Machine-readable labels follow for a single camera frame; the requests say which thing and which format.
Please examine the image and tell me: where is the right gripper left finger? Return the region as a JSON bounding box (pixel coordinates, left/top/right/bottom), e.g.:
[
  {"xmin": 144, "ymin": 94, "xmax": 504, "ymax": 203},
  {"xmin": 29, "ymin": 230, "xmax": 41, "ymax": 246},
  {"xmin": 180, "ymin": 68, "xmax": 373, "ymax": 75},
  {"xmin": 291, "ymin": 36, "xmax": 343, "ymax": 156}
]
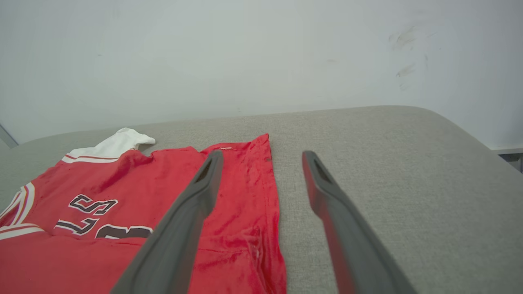
[{"xmin": 110, "ymin": 150, "xmax": 224, "ymax": 294}]

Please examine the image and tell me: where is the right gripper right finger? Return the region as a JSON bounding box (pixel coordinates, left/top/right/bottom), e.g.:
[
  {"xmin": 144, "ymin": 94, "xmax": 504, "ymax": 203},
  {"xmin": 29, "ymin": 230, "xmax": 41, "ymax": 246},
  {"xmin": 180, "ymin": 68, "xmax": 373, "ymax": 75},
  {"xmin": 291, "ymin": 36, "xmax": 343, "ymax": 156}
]
[{"xmin": 302, "ymin": 150, "xmax": 417, "ymax": 294}]

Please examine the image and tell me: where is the red white sports jersey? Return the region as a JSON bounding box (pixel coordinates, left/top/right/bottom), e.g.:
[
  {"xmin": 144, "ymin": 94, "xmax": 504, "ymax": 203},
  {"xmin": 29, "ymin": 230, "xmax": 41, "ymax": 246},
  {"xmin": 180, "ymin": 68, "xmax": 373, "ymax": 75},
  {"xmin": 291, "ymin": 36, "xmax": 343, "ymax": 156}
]
[{"xmin": 0, "ymin": 128, "xmax": 287, "ymax": 294}]

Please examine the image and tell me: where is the white wall ledge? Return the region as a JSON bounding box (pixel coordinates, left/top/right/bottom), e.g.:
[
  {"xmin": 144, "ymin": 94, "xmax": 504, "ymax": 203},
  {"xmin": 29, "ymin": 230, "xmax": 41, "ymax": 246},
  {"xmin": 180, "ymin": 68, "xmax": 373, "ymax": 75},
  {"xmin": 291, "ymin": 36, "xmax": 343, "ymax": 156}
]
[{"xmin": 488, "ymin": 143, "xmax": 523, "ymax": 156}]

